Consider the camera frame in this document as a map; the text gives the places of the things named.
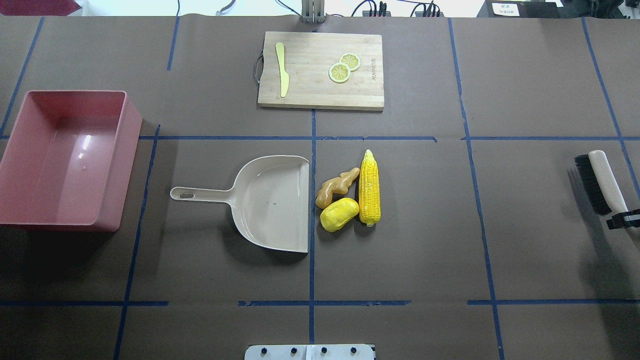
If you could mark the pink plastic bin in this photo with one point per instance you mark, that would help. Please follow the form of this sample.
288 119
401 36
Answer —
68 161

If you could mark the toy ginger root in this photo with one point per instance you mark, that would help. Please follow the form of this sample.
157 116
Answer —
337 185

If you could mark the yellow toy lemon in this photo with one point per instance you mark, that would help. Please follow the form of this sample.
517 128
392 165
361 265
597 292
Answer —
335 216

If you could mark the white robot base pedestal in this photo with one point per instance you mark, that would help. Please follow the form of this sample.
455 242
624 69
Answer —
356 351

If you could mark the yellow plastic knife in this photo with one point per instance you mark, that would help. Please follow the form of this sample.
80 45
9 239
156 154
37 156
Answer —
284 77

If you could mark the black box with label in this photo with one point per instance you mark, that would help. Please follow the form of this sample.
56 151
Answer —
518 9

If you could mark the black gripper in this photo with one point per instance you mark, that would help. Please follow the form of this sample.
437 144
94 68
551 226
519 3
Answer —
626 219

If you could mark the wooden cutting board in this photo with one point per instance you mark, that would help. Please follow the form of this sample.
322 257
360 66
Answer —
309 56

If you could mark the aluminium frame post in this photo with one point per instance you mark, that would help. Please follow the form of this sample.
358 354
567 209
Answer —
313 12

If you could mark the beige plastic dustpan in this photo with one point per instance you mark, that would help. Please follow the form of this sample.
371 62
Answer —
269 201

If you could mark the yellow toy corn cob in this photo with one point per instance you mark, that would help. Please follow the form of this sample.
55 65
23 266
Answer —
369 196

